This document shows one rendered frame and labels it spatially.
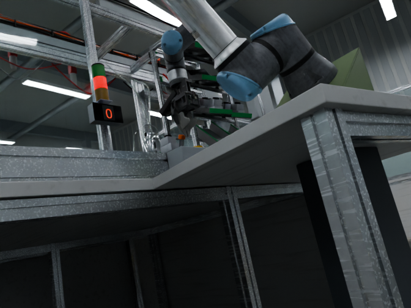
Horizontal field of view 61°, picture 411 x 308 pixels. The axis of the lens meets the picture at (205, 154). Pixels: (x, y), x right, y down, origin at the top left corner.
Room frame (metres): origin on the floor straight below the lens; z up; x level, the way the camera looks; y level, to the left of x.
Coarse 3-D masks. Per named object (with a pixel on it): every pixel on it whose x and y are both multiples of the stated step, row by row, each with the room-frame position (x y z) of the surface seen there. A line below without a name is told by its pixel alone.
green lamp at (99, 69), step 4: (96, 64) 1.22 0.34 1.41; (100, 64) 1.23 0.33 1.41; (92, 68) 1.23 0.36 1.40; (96, 68) 1.22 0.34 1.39; (100, 68) 1.22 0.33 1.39; (104, 68) 1.24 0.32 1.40; (92, 72) 1.23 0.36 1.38; (96, 72) 1.22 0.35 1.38; (100, 72) 1.22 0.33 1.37; (104, 72) 1.24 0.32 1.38; (92, 76) 1.23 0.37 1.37
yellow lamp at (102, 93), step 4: (100, 88) 1.22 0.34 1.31; (104, 88) 1.23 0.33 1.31; (96, 92) 1.22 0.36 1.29; (100, 92) 1.22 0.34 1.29; (104, 92) 1.23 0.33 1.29; (96, 96) 1.23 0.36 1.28; (100, 96) 1.22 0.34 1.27; (104, 96) 1.22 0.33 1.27; (108, 96) 1.24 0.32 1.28; (96, 100) 1.23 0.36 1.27
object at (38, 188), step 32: (0, 192) 0.62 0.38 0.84; (32, 192) 0.67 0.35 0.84; (64, 192) 0.71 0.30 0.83; (96, 192) 0.77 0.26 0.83; (128, 192) 0.86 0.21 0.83; (32, 224) 1.07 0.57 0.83; (64, 224) 1.25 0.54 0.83; (96, 224) 1.49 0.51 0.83; (128, 224) 1.84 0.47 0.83; (160, 224) 2.40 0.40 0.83
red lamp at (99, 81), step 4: (96, 76) 1.22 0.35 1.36; (100, 76) 1.22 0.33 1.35; (104, 76) 1.23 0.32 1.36; (96, 80) 1.22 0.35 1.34; (100, 80) 1.22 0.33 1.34; (104, 80) 1.23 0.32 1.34; (96, 84) 1.22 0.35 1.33; (100, 84) 1.22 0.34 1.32; (104, 84) 1.23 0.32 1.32; (96, 88) 1.22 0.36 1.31
